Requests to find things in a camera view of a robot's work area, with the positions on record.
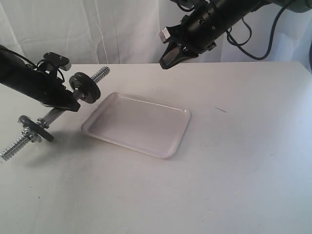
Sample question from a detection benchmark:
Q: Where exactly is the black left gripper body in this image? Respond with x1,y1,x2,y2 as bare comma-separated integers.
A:
26,65,73,102

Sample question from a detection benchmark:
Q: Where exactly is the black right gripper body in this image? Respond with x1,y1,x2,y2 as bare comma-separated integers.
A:
166,0,234,54

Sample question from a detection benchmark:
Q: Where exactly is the chrome threaded dumbbell bar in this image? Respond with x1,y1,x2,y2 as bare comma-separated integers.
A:
0,66,110,161

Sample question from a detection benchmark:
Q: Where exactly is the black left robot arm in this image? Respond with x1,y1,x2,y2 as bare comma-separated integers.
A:
0,46,80,112

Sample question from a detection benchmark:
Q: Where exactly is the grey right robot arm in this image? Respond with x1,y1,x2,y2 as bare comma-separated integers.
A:
159,0,312,70

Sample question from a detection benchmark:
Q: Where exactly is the white backdrop curtain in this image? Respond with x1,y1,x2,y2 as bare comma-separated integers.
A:
0,0,312,67

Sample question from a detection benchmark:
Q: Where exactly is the white rectangular tray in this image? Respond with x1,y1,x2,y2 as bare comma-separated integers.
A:
81,92,191,159

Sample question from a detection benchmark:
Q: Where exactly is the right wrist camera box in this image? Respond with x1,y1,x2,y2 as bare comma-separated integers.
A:
158,27,171,44

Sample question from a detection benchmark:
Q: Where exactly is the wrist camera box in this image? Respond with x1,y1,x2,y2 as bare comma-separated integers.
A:
43,52,72,71
158,27,171,44

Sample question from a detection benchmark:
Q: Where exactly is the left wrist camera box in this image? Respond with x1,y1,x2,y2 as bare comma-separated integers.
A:
43,52,72,71

